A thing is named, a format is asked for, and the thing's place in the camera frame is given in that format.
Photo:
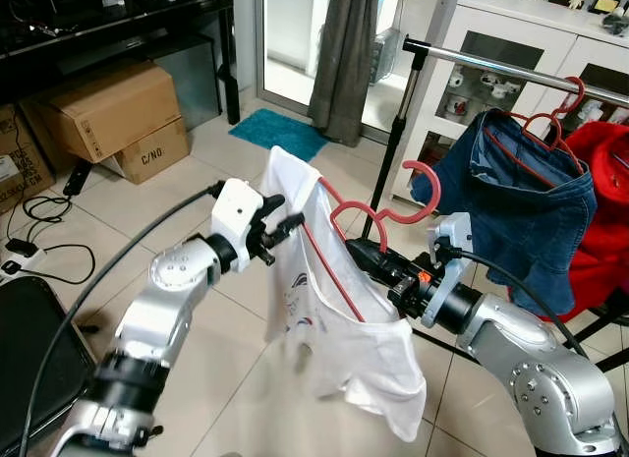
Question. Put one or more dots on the white t-shirt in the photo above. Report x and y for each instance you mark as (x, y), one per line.
(364, 369)

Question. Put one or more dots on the red plastic hanger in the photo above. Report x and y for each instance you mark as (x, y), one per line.
(436, 190)
(576, 95)

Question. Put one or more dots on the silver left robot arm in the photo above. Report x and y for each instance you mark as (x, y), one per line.
(162, 300)

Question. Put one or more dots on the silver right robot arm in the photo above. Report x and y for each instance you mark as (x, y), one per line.
(531, 378)

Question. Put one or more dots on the teal floor mat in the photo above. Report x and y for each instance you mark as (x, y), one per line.
(278, 133)

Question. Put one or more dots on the small printed cardboard box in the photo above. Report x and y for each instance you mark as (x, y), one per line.
(152, 152)

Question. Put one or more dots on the blue denim skirt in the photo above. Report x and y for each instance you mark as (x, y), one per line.
(531, 221)

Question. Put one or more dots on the grey curtain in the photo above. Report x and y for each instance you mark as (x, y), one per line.
(346, 64)

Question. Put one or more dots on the black power adapter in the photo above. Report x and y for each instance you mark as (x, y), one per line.
(78, 179)

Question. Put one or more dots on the large cardboard box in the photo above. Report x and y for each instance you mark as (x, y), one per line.
(103, 108)

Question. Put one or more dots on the plain red garment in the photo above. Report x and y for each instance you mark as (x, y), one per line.
(604, 182)

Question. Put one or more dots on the metal clothes rack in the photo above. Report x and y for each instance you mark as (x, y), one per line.
(491, 64)

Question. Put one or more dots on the black desk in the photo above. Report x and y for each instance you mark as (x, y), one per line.
(118, 25)

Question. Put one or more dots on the labelled cardboard box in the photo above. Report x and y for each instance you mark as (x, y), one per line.
(22, 167)

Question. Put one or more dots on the white glass-door cabinet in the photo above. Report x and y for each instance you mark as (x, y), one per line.
(511, 29)

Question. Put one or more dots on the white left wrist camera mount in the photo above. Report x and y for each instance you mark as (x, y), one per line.
(234, 209)

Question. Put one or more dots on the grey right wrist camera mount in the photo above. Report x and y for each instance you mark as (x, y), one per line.
(452, 236)

